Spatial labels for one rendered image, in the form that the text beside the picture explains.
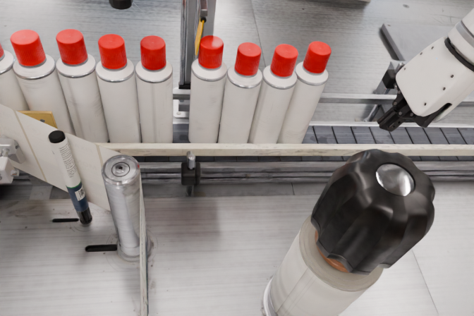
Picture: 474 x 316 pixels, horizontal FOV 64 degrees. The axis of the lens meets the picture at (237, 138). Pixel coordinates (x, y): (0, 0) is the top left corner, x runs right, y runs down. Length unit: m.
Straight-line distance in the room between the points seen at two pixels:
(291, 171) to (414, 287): 0.25
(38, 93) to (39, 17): 0.51
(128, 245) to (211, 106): 0.23
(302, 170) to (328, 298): 0.32
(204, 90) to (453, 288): 0.50
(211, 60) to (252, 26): 0.53
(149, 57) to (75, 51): 0.09
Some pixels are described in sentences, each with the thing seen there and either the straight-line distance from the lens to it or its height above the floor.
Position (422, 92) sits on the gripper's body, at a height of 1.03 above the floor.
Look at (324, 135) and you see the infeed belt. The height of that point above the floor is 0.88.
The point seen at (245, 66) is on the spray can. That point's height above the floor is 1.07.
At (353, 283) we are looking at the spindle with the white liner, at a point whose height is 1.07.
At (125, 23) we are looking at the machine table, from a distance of 1.02.
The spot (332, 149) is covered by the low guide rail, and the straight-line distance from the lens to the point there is 0.67.
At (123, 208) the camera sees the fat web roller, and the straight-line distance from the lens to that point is 0.44.
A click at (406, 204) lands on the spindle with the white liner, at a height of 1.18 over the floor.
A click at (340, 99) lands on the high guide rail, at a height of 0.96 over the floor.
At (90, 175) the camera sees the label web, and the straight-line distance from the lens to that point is 0.50.
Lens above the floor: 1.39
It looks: 49 degrees down
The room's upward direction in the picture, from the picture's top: 11 degrees clockwise
